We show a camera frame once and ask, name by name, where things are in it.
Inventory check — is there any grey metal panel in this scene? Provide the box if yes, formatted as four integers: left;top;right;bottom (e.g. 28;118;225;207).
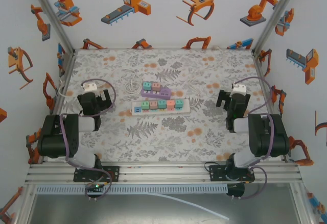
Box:
27;193;301;224

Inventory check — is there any aluminium frame leg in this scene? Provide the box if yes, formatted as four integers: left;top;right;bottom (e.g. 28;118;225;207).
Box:
14;184;37;224
290;183;316;224

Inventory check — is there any aluminium side rail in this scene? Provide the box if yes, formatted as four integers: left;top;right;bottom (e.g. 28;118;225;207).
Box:
251;50;290;162
42;50;77;163

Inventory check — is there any grey slotted cable duct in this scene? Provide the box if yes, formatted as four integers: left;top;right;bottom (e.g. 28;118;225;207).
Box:
35;185;229;195

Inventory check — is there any white power strip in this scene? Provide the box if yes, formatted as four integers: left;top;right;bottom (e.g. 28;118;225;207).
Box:
131;98;191;116

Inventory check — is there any white plastic tube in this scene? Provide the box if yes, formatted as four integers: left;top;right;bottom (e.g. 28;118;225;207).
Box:
150;192;230;221

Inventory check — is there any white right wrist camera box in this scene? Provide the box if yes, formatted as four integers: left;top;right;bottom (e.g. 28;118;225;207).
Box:
231;82;247;94

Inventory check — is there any purple power strip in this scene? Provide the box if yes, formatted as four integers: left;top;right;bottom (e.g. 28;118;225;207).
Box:
140;86;172;101

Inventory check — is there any black controller board with LED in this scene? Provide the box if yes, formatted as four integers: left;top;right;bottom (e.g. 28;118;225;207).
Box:
85;182;108;202

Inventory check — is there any aluminium frame rail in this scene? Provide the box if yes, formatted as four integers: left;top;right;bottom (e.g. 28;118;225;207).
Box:
25;161;304;184

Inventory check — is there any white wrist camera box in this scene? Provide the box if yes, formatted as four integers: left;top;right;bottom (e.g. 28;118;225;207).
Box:
231;82;247;94
81;81;99;94

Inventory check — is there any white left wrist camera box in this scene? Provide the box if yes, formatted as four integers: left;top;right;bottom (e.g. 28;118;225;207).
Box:
81;81;99;94

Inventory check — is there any black connector housing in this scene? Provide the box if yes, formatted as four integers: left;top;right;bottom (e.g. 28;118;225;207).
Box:
226;183;246;200

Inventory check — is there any floral table mat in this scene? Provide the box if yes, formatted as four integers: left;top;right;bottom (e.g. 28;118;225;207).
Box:
48;49;284;162

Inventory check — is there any aluminium frame post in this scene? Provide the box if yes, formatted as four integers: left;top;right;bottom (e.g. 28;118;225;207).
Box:
26;0;77;54
251;0;307;54

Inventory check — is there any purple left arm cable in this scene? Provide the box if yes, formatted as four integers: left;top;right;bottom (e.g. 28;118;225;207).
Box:
60;78;117;202

